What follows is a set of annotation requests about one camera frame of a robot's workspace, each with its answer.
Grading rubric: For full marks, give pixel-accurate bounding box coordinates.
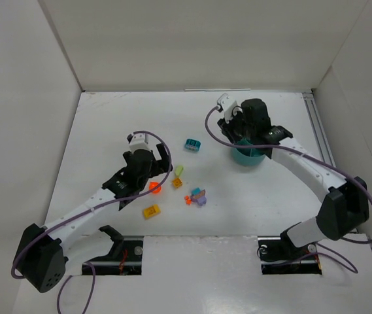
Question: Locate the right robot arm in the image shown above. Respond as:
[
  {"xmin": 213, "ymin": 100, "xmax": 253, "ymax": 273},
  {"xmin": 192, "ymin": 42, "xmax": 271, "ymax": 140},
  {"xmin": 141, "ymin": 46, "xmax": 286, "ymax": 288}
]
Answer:
[{"xmin": 216, "ymin": 94, "xmax": 369, "ymax": 261}]

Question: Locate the teal lego block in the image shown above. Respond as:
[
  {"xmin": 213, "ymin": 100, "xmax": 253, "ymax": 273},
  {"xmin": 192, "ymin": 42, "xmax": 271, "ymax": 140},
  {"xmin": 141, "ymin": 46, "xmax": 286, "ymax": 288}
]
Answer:
[{"xmin": 184, "ymin": 138, "xmax": 201, "ymax": 152}]

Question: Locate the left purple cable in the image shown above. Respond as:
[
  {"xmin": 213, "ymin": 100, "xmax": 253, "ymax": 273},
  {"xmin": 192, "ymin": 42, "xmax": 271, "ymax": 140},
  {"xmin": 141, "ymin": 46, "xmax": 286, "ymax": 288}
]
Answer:
[{"xmin": 10, "ymin": 130, "xmax": 173, "ymax": 314}]

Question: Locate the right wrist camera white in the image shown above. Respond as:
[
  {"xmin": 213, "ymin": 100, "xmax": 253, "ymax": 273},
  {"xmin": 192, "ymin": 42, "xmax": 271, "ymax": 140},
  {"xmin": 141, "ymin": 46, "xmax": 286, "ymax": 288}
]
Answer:
[{"xmin": 216, "ymin": 93, "xmax": 239, "ymax": 123}]

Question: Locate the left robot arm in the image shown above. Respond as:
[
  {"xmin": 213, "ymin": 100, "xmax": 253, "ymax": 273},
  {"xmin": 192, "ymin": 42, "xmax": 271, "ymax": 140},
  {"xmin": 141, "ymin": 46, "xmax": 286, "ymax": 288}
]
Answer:
[{"xmin": 11, "ymin": 142, "xmax": 173, "ymax": 293}]

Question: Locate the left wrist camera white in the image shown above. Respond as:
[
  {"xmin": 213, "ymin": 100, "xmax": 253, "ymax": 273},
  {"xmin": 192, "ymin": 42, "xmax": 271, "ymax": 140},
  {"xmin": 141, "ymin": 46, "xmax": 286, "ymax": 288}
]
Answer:
[{"xmin": 127, "ymin": 133, "xmax": 150, "ymax": 153}]

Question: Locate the small orange lego piece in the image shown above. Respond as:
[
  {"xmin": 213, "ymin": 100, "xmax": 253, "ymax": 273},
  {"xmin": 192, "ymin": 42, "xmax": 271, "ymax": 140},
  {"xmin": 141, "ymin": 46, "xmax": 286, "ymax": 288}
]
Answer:
[{"xmin": 184, "ymin": 196, "xmax": 192, "ymax": 205}]

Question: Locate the purple cable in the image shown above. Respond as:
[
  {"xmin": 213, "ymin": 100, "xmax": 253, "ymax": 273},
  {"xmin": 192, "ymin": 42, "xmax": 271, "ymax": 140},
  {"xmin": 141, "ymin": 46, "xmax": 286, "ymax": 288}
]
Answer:
[
  {"xmin": 204, "ymin": 106, "xmax": 372, "ymax": 275},
  {"xmin": 10, "ymin": 130, "xmax": 173, "ymax": 314}
]

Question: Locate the aluminium rail right edge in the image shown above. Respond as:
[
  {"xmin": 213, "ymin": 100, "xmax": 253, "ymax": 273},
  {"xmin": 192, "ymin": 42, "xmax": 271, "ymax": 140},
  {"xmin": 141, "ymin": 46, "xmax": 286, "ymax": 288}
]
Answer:
[{"xmin": 302, "ymin": 92, "xmax": 335, "ymax": 166}]

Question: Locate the teal round divided container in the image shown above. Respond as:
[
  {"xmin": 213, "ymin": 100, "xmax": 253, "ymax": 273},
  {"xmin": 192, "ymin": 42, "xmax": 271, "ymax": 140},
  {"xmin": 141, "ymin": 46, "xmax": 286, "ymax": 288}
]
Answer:
[{"xmin": 231, "ymin": 139, "xmax": 265, "ymax": 167}]

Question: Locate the small orange-yellow lego brick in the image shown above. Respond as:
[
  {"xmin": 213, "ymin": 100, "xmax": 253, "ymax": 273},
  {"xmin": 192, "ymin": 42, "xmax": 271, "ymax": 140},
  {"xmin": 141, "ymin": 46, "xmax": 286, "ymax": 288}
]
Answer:
[{"xmin": 172, "ymin": 177, "xmax": 182, "ymax": 188}]

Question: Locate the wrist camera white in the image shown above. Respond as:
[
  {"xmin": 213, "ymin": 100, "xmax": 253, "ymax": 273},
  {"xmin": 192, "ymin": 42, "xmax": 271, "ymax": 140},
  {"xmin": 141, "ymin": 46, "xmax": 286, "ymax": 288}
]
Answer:
[
  {"xmin": 216, "ymin": 93, "xmax": 239, "ymax": 123},
  {"xmin": 127, "ymin": 133, "xmax": 150, "ymax": 153}
]

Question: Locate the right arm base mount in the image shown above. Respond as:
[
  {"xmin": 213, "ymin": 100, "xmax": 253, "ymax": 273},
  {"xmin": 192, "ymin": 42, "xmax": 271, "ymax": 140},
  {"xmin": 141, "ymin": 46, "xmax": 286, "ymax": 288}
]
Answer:
[{"xmin": 256, "ymin": 236, "xmax": 322, "ymax": 275}]

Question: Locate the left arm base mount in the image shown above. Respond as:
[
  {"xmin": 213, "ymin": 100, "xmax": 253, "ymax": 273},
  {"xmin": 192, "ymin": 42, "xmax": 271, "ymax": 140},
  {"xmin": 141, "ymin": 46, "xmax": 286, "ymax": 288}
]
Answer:
[{"xmin": 90, "ymin": 225, "xmax": 144, "ymax": 276}]

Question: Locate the yellow lego brick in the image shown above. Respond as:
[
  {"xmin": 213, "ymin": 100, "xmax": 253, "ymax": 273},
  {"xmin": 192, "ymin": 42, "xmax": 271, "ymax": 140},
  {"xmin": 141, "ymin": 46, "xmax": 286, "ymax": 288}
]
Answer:
[{"xmin": 143, "ymin": 204, "xmax": 161, "ymax": 219}]

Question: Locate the orange round lego piece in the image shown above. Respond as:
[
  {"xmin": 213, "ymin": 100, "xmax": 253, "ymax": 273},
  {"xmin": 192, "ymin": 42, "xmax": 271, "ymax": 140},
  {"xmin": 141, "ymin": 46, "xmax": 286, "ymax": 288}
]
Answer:
[{"xmin": 148, "ymin": 181, "xmax": 161, "ymax": 194}]

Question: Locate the lime green lego piece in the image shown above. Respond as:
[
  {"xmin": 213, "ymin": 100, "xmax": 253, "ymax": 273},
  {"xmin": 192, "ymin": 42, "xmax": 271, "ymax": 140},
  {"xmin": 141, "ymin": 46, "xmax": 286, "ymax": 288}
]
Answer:
[{"xmin": 175, "ymin": 165, "xmax": 184, "ymax": 177}]

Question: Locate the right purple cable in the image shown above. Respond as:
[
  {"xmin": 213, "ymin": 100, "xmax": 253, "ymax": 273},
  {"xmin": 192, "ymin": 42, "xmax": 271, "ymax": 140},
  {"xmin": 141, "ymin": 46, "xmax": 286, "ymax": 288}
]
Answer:
[{"xmin": 204, "ymin": 106, "xmax": 372, "ymax": 275}]

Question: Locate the purple lego figure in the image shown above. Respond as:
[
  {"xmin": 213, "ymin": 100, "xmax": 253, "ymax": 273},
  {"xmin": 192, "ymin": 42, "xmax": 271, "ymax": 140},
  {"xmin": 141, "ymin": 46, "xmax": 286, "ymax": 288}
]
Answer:
[{"xmin": 190, "ymin": 188, "xmax": 207, "ymax": 207}]

